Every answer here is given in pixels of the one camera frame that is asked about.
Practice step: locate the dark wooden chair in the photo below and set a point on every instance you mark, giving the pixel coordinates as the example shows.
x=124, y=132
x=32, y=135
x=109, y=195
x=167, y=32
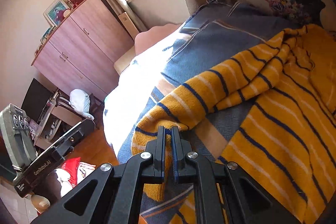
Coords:
x=56, y=112

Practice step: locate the blue plaid bed sheet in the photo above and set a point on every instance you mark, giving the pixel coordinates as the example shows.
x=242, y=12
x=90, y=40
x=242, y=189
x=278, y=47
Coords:
x=213, y=34

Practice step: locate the yellow striped knit sweater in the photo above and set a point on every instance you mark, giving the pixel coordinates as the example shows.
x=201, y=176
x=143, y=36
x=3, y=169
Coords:
x=287, y=141

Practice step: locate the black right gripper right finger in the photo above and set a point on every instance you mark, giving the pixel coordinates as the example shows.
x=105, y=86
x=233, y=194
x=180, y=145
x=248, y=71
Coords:
x=224, y=192

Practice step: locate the black television screen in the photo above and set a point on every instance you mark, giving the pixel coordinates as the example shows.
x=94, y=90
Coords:
x=35, y=100

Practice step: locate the white bag on chair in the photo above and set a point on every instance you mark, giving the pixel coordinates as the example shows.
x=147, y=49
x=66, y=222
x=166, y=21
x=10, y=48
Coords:
x=80, y=102

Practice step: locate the framed teal picture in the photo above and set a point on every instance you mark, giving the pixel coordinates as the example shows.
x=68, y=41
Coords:
x=54, y=14

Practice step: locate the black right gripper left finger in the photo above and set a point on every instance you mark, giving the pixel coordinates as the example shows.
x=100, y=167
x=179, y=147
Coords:
x=112, y=194

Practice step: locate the red and white cloth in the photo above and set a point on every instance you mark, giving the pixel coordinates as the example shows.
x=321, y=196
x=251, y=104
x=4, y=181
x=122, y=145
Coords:
x=71, y=173

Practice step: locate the pink wooden dresser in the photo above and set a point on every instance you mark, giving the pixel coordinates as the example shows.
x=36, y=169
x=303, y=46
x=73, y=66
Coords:
x=82, y=51

